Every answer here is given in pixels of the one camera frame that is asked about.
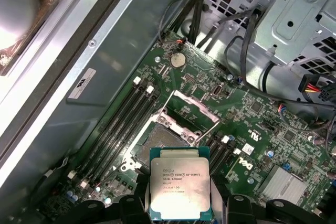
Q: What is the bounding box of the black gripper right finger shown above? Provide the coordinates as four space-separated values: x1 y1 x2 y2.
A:
209 173 328 224

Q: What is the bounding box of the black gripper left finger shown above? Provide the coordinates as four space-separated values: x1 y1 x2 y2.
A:
65 173 155 224

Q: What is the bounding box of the silver green CPU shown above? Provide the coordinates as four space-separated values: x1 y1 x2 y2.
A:
149 146 212 221

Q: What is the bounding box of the black RAM slot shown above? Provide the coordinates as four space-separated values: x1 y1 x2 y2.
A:
80 85 154 189
88 90 161 193
67 76 141 180
75 81 148 184

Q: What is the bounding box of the CPU socket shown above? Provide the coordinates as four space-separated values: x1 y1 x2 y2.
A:
120 112 203 180

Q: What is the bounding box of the silver chipset heatsink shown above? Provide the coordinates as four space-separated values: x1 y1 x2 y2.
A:
258 165 308 207

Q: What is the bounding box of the green motherboard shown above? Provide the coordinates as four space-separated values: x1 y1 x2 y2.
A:
36 30 336 224

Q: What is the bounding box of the silver coin cell battery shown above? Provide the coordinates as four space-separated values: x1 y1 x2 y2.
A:
170 52 186 69

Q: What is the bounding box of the black PC case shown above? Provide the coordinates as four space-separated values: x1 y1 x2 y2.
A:
0 0 336 224

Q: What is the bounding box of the silver metal drive cage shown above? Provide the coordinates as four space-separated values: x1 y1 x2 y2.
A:
250 0 336 70

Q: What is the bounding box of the black cable bundle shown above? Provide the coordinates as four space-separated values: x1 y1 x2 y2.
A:
167 0 213 51

